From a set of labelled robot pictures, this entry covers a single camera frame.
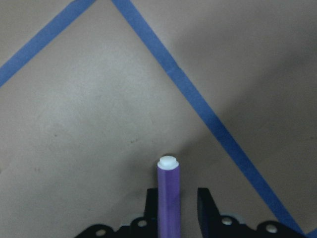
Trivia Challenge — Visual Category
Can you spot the purple pen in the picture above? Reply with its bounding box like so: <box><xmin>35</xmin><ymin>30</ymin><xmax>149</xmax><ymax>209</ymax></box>
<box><xmin>157</xmin><ymin>156</ymin><xmax>181</xmax><ymax>238</ymax></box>

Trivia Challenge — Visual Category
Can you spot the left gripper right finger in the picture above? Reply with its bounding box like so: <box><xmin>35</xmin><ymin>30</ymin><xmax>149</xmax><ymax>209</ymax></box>
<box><xmin>197</xmin><ymin>188</ymin><xmax>220</xmax><ymax>236</ymax></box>

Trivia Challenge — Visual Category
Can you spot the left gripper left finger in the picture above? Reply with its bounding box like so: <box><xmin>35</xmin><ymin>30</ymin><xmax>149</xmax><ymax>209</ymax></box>
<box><xmin>143</xmin><ymin>188</ymin><xmax>158</xmax><ymax>223</ymax></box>

